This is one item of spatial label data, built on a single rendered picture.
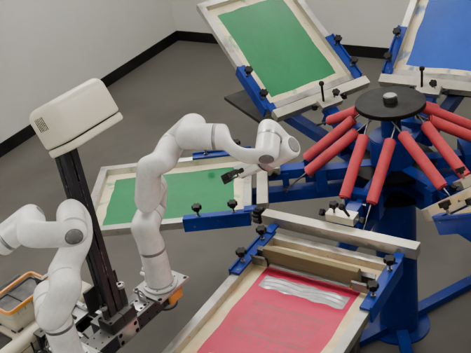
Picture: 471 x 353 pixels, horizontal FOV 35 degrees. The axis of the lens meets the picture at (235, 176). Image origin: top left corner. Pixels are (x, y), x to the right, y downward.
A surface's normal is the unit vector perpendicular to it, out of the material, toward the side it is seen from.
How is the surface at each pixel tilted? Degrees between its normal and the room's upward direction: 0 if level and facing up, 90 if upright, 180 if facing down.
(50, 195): 0
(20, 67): 90
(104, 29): 90
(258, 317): 0
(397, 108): 0
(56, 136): 90
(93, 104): 63
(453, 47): 32
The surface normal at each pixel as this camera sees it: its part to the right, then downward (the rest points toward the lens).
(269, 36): 0.13, -0.51
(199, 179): -0.14, -0.85
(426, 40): -0.40, -0.45
